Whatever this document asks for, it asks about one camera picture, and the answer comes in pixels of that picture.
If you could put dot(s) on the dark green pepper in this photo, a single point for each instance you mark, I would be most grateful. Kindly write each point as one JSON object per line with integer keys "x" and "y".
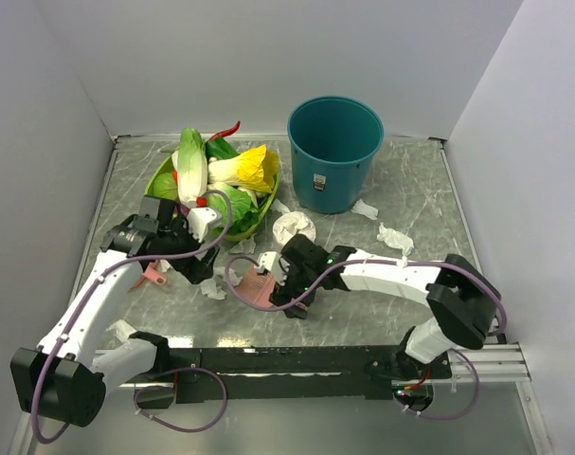
{"x": 220, "y": 149}

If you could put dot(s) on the paper scrap right side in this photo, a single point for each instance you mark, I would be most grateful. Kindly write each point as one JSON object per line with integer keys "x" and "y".
{"x": 395, "y": 239}

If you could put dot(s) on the white tissue roll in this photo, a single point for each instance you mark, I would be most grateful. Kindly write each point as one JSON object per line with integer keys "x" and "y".
{"x": 290, "y": 224}

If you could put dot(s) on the pink hand brush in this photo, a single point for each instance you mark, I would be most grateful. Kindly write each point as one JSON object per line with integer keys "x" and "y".
{"x": 256, "y": 288}

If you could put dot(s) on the yellow white cabbage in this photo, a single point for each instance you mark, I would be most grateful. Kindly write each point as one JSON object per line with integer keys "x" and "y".
{"x": 254, "y": 169}

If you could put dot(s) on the paper scrap front left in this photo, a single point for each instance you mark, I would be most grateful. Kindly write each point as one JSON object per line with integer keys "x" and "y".
{"x": 121, "y": 330}

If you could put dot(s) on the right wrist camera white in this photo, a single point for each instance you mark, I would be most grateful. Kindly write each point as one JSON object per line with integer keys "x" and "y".
{"x": 272, "y": 262}

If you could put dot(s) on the pink dustpan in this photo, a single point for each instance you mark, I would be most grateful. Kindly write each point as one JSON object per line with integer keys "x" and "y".
{"x": 151, "y": 274}

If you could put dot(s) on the paper scrap behind roll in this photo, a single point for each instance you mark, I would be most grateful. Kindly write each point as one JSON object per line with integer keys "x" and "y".
{"x": 279, "y": 207}

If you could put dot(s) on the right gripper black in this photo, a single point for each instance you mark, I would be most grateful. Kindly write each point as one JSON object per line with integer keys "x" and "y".
{"x": 283, "y": 295}

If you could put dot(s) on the green leafy bok choy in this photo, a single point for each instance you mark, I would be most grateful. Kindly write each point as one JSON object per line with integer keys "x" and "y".
{"x": 239, "y": 204}

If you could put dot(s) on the paper scrap centre upper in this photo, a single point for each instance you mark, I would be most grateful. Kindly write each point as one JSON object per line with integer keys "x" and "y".
{"x": 229, "y": 275}

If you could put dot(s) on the paper scrap near bucket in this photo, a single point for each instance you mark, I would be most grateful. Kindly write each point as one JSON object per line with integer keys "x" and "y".
{"x": 364, "y": 209}

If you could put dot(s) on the paper scrap centre lower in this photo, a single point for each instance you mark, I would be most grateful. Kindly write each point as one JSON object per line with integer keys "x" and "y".
{"x": 212, "y": 290}

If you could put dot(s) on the green vegetable basket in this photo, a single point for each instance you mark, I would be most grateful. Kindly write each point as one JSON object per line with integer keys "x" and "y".
{"x": 265, "y": 201}

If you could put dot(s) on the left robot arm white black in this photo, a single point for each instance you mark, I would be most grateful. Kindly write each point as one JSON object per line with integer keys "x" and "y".
{"x": 63, "y": 378}

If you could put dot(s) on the round green cabbage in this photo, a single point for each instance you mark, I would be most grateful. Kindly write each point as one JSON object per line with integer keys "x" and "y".
{"x": 165, "y": 186}

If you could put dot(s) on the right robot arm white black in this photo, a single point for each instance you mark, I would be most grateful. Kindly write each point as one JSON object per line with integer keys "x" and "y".
{"x": 462, "y": 302}

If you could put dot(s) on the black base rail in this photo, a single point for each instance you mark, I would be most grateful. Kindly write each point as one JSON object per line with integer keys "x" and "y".
{"x": 293, "y": 372}

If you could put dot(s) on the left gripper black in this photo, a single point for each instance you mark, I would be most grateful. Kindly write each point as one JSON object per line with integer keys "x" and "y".
{"x": 193, "y": 268}

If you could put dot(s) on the red chili pepper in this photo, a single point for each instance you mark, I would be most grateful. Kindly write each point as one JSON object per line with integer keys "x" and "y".
{"x": 226, "y": 132}

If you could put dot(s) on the teal plastic bucket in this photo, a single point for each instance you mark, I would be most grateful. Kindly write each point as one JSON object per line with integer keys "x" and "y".
{"x": 333, "y": 141}

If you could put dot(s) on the green white napa cabbage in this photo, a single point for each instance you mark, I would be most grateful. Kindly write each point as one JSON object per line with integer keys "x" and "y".
{"x": 190, "y": 163}

